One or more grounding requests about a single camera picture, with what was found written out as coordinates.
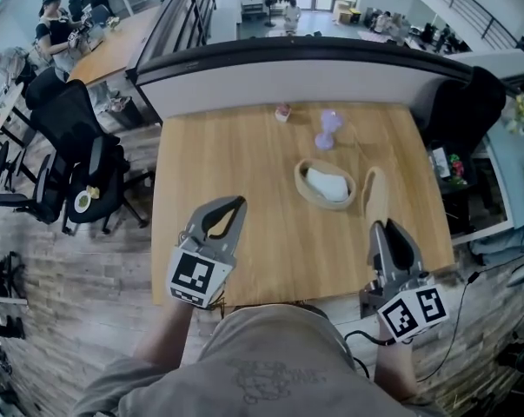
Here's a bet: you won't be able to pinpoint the black high-back office chair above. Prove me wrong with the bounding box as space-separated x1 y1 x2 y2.
416 64 507 199

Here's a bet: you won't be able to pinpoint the black cable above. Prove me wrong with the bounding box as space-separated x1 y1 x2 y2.
342 270 481 383

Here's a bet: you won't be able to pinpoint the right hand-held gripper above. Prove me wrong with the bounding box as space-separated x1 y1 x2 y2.
358 217 451 345

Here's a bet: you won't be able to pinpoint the black-topped partition panel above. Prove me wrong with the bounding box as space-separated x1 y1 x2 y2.
125 36 524 126

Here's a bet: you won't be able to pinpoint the purple desk fan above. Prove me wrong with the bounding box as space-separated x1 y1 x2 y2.
314 109 346 151

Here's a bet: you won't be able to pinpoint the person's left forearm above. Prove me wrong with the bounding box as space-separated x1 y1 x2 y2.
132 296 194 369

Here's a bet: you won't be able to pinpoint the yellow artificial flowers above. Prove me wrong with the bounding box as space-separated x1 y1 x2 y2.
504 92 524 139

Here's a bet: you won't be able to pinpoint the white cloth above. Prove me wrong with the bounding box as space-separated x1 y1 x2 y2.
304 167 352 202

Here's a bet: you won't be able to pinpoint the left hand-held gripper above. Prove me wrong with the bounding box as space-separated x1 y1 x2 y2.
167 195 249 310

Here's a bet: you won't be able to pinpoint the black mesh office chair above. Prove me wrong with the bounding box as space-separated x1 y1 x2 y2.
24 66 156 236

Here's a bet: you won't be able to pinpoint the black crate with items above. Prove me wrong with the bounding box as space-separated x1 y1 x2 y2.
426 143 479 195

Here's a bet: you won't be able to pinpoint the white plate with food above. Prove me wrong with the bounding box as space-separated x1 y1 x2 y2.
74 185 101 215

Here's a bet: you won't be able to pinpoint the oval wooden box lid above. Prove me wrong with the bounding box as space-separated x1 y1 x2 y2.
360 165 390 226

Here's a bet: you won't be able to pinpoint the black metal railing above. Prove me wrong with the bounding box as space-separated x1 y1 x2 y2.
126 0 223 74

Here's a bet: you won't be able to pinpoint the long wooden desk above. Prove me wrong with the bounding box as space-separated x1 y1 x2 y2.
67 5 161 87

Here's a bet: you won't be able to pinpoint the black waste bin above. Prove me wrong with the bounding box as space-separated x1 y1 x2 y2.
99 95 143 130

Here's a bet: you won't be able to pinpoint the person's grey shirt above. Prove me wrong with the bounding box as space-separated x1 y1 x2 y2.
71 303 450 417

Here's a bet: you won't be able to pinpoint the person's right forearm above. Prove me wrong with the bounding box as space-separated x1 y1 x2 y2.
373 336 420 403

